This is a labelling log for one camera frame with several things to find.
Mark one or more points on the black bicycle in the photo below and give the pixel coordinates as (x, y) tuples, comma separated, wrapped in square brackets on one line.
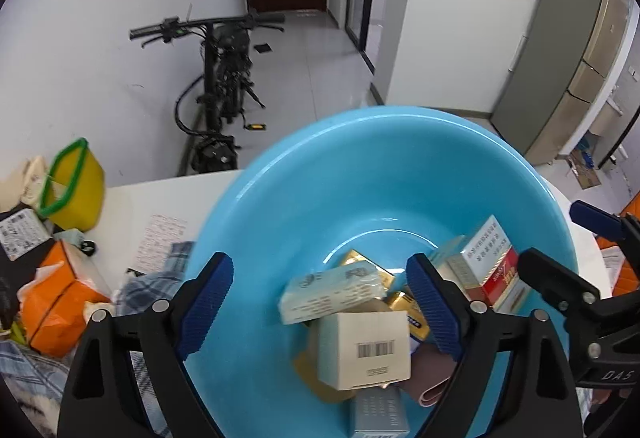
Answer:
[(220, 83)]

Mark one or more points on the blue plastic basin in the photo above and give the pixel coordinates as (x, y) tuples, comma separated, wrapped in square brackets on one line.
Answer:
[(300, 198)]

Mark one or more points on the white box with barcode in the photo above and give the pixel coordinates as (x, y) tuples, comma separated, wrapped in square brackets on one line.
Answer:
[(360, 333)]

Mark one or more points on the blue plaid cloth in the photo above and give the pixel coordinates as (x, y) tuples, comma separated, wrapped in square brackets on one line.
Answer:
[(145, 288)]

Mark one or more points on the brown flat pouch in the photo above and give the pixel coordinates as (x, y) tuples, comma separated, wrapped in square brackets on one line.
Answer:
[(425, 373)]

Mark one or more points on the gold box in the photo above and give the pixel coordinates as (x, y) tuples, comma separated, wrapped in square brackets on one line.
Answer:
[(367, 268), (407, 308)]

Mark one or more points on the red and white cigarette box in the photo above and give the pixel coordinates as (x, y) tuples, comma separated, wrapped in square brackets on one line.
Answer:
[(492, 268)]

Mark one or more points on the cardboard box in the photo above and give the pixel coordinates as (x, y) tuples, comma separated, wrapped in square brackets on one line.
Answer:
[(587, 175)]

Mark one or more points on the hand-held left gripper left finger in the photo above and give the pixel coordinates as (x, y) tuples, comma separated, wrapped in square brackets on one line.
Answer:
[(205, 308)]

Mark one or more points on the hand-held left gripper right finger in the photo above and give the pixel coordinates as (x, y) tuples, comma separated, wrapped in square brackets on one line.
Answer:
[(435, 308)]

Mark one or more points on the cream crumpled bag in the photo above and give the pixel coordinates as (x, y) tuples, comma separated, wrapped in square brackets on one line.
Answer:
[(35, 180)]

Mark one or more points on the black floor mat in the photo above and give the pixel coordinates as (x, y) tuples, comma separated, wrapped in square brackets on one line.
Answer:
[(262, 48)]

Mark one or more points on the yellow bucket with green rim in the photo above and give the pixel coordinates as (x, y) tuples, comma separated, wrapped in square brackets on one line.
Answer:
[(80, 198)]

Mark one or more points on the pale wet wipes packet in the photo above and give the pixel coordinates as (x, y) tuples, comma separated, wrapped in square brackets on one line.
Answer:
[(330, 290)]

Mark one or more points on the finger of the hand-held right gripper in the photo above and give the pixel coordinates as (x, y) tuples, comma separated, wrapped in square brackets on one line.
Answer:
[(550, 275), (595, 218)]

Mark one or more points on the orange tissue box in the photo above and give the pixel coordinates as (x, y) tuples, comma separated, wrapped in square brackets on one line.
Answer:
[(60, 308)]

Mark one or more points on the cream small box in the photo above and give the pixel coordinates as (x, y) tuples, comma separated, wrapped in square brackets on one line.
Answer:
[(447, 250)]

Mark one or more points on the gold refrigerator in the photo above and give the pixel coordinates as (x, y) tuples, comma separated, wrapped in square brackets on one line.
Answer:
[(550, 58)]

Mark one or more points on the silver box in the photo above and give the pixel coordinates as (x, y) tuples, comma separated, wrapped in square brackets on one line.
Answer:
[(377, 413)]

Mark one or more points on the printed paper receipt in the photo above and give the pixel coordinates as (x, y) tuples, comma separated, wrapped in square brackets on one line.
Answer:
[(160, 238)]

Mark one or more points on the white labelled box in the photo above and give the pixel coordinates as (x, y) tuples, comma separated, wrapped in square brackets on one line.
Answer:
[(22, 233)]

